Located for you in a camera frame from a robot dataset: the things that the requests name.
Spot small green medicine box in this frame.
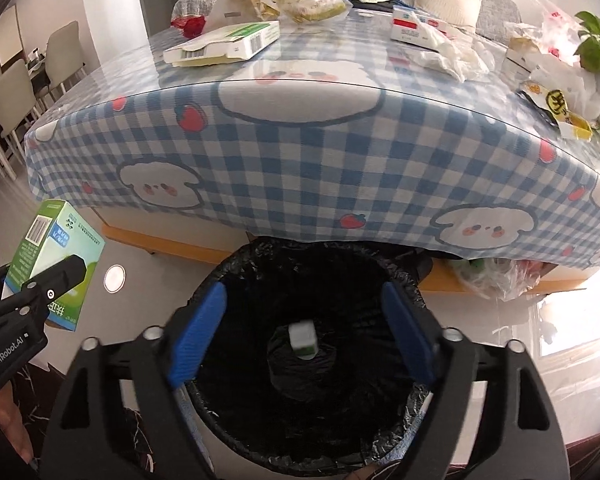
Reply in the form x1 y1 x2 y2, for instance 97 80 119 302
2 200 105 332

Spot black lined trash bin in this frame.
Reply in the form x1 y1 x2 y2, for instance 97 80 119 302
186 236 431 477

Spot white pill bottle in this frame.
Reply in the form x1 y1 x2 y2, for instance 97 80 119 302
288 321 318 361

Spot red mesh net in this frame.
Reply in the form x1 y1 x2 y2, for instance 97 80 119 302
171 15 206 39

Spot white green tablet box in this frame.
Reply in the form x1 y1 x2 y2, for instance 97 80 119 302
163 21 280 67

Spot yellow white snack wrapper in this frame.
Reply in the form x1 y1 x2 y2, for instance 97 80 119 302
517 80 593 142

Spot white tissue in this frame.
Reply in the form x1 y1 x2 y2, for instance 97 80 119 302
407 24 495 82

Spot clear bag with scraps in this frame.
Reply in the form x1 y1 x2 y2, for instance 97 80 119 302
273 0 352 25

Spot blue white milk carton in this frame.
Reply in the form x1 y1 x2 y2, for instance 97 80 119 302
390 6 448 52

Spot person left hand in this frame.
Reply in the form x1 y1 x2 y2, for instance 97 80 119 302
0 382 33 464

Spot plastic bags under table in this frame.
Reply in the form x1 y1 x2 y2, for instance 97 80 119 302
450 258 544 302

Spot beige dining chair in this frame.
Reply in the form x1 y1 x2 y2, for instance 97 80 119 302
0 58 41 181
45 21 86 101

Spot blue checked bear tablecloth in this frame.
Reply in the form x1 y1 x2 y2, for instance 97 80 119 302
24 13 600 269

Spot white plastic bag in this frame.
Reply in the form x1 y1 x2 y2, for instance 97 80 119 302
524 52 600 122

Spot tan tissue box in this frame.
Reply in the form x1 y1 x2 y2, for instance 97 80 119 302
502 37 541 75

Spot red printed plastic bag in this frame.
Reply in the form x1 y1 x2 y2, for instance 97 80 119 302
504 0 583 66

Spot beige striped pillow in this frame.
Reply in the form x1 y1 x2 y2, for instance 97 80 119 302
414 0 482 32

